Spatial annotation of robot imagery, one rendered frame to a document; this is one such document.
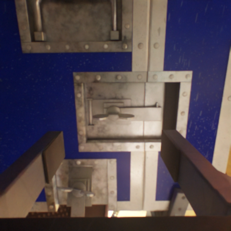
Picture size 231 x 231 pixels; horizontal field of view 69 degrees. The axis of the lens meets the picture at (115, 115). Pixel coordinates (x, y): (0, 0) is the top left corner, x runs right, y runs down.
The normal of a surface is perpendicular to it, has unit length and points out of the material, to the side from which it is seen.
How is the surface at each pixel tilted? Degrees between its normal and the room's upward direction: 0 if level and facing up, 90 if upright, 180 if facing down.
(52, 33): 90
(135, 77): 90
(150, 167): 90
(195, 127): 90
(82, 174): 121
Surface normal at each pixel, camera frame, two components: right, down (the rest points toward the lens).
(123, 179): 0.00, 0.26
